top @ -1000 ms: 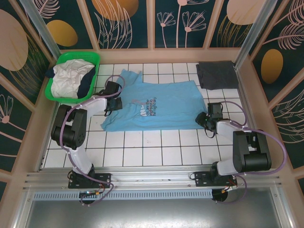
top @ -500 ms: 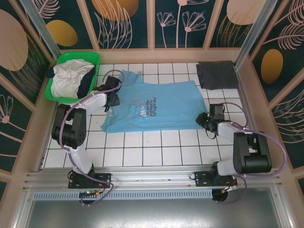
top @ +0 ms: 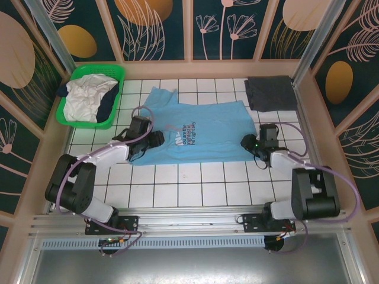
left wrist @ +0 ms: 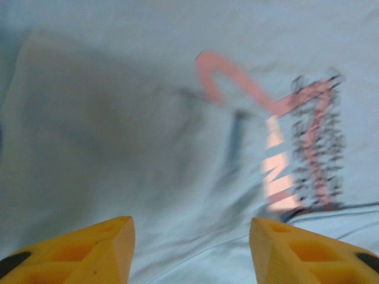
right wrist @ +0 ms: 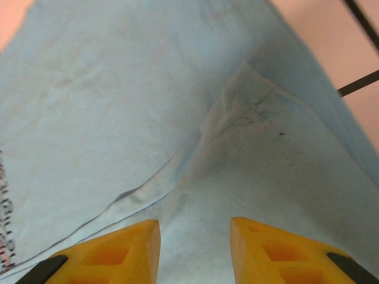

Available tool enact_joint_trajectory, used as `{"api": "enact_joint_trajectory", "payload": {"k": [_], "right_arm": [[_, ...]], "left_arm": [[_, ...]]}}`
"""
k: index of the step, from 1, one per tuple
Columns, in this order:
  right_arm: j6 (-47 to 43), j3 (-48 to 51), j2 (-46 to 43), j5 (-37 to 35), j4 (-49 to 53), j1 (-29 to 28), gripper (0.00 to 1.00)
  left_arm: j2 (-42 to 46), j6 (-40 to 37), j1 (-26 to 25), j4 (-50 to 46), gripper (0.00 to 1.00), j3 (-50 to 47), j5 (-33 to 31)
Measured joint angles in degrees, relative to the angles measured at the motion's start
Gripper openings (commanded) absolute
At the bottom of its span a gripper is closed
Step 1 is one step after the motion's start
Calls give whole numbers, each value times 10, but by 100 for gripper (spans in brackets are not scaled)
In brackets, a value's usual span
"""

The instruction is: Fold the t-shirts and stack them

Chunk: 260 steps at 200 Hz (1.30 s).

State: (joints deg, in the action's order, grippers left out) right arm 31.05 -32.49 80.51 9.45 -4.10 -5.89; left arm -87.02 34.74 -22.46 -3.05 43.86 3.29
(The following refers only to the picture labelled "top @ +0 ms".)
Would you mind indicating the grey metal sheet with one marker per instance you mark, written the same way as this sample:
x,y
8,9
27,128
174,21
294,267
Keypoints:
x,y
189,266

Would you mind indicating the right robot arm, white and black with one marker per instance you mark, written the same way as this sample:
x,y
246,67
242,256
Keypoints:
x,y
314,192

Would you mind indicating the left robot arm, white and black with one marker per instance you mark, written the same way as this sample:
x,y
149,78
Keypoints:
x,y
109,154

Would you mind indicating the light blue printed t-shirt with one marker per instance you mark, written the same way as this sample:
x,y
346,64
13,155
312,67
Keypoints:
x,y
213,133

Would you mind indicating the aluminium frame post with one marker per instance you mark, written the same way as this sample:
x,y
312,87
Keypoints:
x,y
59,44
314,38

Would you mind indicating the white t-shirt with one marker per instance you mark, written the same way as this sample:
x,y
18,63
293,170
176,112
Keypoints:
x,y
83,100

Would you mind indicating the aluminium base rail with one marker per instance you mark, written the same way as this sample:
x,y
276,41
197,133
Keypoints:
x,y
189,220

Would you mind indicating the grey folded t-shirt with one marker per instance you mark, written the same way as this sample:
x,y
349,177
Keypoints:
x,y
271,93

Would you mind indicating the green plastic basket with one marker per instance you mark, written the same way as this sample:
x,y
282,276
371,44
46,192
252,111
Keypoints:
x,y
97,69

